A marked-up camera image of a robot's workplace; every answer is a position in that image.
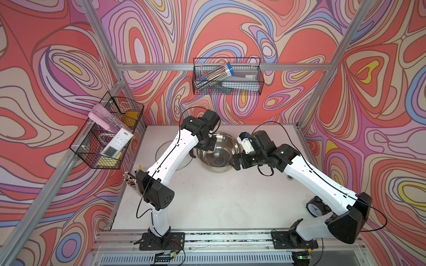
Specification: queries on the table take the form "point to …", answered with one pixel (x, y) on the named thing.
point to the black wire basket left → (104, 139)
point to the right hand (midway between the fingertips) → (239, 164)
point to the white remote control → (117, 143)
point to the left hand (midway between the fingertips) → (209, 146)
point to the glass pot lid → (186, 162)
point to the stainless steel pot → (227, 145)
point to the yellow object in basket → (130, 118)
